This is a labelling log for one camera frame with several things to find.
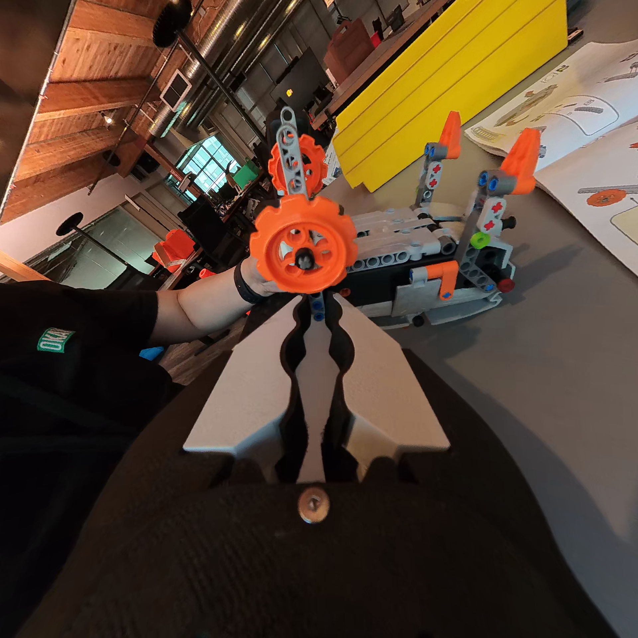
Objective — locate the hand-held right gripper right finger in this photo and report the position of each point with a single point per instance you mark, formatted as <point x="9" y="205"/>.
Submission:
<point x="393" y="398"/>

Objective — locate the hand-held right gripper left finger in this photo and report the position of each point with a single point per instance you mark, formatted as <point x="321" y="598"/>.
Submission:
<point x="239" y="398"/>

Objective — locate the grey orange building-block robot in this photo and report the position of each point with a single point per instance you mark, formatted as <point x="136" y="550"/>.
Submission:
<point x="398" y="294"/>

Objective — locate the person's left hand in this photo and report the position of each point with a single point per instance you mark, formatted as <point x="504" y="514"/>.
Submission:
<point x="264" y="288"/>

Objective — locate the green box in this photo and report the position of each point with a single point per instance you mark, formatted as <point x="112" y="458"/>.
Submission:
<point x="246" y="174"/>

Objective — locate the black monitor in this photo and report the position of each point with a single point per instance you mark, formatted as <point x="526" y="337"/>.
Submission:
<point x="299" y="74"/>

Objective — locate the white printed card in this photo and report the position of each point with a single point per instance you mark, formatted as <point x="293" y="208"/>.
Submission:
<point x="331" y="164"/>

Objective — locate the window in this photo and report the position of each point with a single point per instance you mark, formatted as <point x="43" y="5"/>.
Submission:
<point x="204" y="164"/>

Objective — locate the brown cardboard box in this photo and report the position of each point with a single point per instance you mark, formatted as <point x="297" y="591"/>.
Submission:
<point x="349" y="50"/>

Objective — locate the black wristband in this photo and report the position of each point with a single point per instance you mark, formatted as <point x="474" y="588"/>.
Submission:
<point x="244" y="286"/>

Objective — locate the orange traffic cone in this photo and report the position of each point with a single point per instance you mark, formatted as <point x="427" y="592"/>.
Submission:
<point x="208" y="273"/>

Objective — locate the black tripod stand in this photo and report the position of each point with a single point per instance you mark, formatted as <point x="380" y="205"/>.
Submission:
<point x="172" y="20"/>

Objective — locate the yellow plastic bin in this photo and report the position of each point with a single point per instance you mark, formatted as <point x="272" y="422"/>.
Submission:
<point x="438" y="89"/>

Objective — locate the black round stand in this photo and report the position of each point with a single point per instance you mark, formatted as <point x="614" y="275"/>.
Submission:
<point x="70" y="224"/>

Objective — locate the white instruction booklet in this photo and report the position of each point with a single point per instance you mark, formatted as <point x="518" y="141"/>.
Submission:
<point x="588" y="124"/>

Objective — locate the silver ceiling duct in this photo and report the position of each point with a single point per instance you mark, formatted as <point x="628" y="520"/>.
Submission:
<point x="219" y="50"/>

